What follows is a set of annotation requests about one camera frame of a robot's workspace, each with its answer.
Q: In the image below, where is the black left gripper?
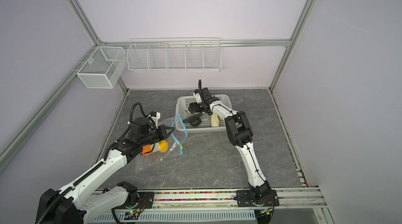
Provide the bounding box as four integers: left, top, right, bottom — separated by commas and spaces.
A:
140, 124, 174, 147

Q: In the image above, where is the white perforated plastic basket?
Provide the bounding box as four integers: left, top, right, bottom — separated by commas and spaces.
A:
175, 95, 226, 133

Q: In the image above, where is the yellow lemon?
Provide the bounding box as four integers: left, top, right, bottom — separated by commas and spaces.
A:
156, 140, 169, 153

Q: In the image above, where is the clear zip top bag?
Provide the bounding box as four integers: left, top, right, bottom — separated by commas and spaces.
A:
135, 114, 188, 172

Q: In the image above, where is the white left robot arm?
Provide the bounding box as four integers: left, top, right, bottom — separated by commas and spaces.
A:
35, 124, 174, 224

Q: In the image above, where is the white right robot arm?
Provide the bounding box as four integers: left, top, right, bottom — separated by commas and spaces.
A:
188, 100, 272, 201

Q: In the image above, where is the dark round fruit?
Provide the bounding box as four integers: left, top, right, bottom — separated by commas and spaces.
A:
190, 118, 202, 127

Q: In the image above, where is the dark eggplant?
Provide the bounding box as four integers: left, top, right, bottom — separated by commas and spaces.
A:
183, 115, 201, 124

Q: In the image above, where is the small white mesh basket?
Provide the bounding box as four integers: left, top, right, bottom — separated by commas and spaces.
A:
77, 46, 127, 89

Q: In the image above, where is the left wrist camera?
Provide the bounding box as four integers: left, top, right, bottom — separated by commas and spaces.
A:
129, 111, 161, 139

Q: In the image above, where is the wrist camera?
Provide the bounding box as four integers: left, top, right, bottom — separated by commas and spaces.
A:
193, 88, 219, 103
129, 111, 161, 139

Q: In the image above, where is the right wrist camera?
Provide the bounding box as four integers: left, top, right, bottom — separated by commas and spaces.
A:
193, 88, 219, 103

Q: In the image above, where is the long white wire shelf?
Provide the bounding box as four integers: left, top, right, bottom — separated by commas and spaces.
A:
127, 37, 222, 72

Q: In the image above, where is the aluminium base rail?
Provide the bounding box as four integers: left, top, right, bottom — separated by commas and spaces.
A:
61, 187, 328, 214

